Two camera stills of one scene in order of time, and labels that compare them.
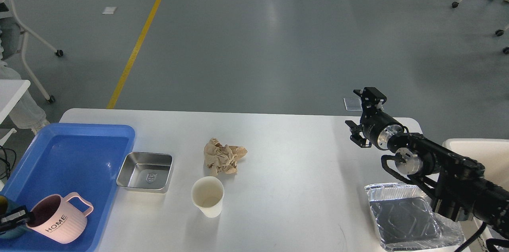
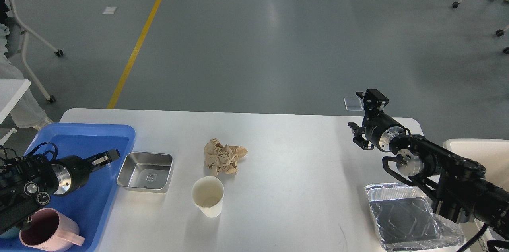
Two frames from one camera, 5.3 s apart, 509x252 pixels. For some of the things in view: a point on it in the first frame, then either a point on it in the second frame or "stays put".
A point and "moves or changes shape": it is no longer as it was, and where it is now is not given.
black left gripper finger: x=6 y=225 -> x=96 y=166
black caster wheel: x=499 y=32 stays put
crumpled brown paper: x=221 y=159 stays put
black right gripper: x=377 y=127 stays put
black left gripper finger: x=14 y=217 -> x=104 y=157
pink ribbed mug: x=55 y=218 moves or changes shape
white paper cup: x=207 y=193 stays put
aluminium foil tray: x=405 y=217 stays put
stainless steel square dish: x=148 y=172 stays put
